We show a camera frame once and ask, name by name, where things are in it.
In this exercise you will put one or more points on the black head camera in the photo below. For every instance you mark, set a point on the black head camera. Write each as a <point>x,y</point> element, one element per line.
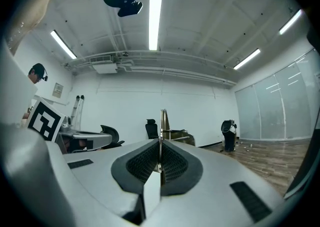
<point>130,9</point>

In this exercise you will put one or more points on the frosted glass partition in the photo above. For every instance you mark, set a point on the frosted glass partition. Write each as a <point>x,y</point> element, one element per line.
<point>275,106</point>

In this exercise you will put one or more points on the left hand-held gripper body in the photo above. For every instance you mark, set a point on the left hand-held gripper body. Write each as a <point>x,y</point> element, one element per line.
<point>45,121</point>

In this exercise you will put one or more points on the long ceiling light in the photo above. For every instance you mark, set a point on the long ceiling light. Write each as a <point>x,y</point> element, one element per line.
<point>63,44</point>
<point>291,21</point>
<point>247,59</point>
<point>155,22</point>

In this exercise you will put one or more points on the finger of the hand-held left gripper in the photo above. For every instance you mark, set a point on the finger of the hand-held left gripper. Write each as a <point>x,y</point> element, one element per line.
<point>95,137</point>

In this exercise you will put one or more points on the white ceiling pipes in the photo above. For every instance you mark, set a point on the white ceiling pipes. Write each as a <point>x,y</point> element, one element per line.
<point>175,67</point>

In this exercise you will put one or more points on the beige wall panel box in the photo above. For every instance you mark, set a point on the beige wall panel box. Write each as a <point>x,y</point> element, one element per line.
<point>57,90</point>

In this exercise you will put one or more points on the white ceiling air conditioner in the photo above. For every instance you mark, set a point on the white ceiling air conditioner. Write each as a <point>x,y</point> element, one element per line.
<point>103,64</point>

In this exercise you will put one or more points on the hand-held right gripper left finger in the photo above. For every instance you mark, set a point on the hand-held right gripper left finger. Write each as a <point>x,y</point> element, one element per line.
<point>100,171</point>

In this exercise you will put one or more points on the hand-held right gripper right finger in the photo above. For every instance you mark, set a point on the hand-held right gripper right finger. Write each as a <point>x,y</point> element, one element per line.
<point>220,171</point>

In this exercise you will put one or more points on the folding metal ladder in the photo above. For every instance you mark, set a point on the folding metal ladder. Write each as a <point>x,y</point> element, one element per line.
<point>77,111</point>

